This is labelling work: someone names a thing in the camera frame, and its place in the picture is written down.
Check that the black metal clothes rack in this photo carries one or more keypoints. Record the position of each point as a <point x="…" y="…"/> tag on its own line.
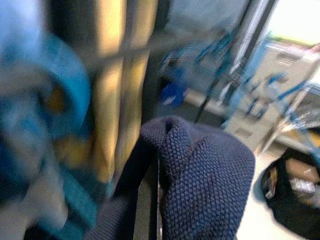
<point x="130" y="52"/>

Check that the blue bag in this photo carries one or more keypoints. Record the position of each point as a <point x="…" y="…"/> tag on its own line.
<point x="172" y="93"/>

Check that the yellow plaid garment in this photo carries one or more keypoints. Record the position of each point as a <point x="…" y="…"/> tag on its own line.
<point x="110" y="100"/>

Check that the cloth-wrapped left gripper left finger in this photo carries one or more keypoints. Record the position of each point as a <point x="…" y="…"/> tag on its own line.
<point x="150" y="155"/>

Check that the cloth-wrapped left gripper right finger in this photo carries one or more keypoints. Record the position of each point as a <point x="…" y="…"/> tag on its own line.
<point x="225" y="187"/>

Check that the black open bag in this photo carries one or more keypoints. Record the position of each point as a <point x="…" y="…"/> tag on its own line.
<point x="287" y="215"/>

